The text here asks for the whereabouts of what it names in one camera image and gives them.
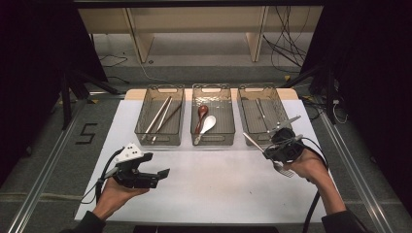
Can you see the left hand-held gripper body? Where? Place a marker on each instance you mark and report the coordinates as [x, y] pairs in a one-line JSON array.
[[132, 179]]

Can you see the black metal stand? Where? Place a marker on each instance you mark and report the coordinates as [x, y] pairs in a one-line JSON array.
[[66, 103], [329, 97]]

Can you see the silver metal fork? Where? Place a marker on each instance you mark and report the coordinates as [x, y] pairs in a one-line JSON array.
[[260, 108], [253, 142]]

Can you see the brown wooden chopstick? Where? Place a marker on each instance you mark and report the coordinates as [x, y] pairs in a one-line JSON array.
[[171, 117]]

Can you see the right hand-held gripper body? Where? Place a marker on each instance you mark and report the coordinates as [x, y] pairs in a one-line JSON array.
[[286, 147]]

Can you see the person's right hand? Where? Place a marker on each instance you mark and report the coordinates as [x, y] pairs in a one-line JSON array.
[[309, 166]]

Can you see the black curtain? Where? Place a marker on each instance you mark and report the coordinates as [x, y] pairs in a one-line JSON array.
[[32, 81], [372, 81]]

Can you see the clear grey plastic bin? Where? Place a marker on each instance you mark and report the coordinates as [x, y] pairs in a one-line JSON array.
[[145, 123], [223, 106], [249, 119]]

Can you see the brown wooden spoon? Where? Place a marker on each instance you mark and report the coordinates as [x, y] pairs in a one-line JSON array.
[[203, 110]]

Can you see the aluminium floor rail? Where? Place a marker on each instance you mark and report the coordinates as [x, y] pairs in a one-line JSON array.
[[356, 174], [42, 183]]

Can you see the person's left hand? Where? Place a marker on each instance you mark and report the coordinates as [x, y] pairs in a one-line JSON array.
[[111, 199]]

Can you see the light wooden shelf unit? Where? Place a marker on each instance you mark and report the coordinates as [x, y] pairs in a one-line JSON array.
[[194, 19]]

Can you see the white table sheet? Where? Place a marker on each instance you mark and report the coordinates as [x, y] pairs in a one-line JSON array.
[[210, 187]]

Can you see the white ceramic spoon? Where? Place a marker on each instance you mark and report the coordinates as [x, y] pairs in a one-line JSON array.
[[209, 123]]

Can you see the silver metal chopstick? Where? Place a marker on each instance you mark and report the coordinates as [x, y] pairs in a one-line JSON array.
[[163, 119], [158, 114]]

